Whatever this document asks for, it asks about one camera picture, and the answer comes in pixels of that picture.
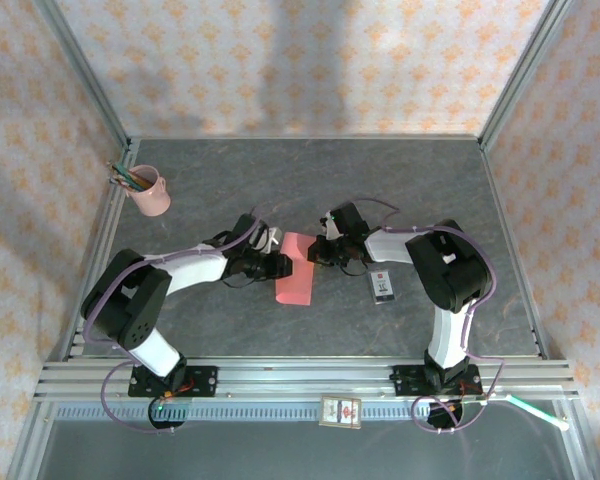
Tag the wide aluminium base rail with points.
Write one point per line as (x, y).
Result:
(300, 377)

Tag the red white card pack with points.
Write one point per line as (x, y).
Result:
(341, 412)

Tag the pink cup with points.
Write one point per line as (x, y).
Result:
(152, 197)

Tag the green white stick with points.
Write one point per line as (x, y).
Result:
(537, 412)

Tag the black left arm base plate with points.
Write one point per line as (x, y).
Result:
(202, 381)

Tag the aluminium frame post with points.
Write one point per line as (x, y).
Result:
(85, 75)
(522, 75)

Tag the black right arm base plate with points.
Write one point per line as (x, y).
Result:
(405, 380)

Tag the dark green pencil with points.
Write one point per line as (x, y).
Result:
(125, 174)

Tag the thin aluminium rail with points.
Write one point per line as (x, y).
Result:
(305, 136)

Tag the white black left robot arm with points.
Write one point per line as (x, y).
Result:
(195, 267)

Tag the brown pencil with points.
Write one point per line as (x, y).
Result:
(117, 181)

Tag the orange pencil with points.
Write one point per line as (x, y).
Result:
(139, 180)

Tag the pink paper sheet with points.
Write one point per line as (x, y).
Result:
(296, 280)

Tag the aluminium side rail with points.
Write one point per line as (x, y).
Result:
(105, 240)
(517, 260)

